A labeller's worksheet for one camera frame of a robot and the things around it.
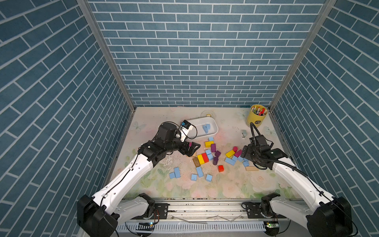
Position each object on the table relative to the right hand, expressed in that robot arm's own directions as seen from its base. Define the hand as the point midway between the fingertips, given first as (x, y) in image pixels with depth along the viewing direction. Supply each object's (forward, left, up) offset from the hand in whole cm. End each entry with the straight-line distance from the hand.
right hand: (249, 155), depth 84 cm
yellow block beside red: (-1, +28, -8) cm, 29 cm away
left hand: (-3, +30, +14) cm, 33 cm away
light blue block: (+23, +25, -7) cm, 35 cm away
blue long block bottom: (-9, +28, -9) cm, 30 cm away
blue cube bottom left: (-13, +31, -7) cm, 34 cm away
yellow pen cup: (+29, -8, +4) cm, 30 cm away
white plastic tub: (+24, +28, -9) cm, 38 cm away
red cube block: (-6, +16, -7) cm, 18 cm away
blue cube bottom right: (-12, +22, -7) cm, 27 cm away
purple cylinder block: (-2, +19, -7) cm, 20 cm away
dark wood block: (-3, +30, -9) cm, 32 cm away
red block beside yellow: (0, +25, -8) cm, 26 cm away
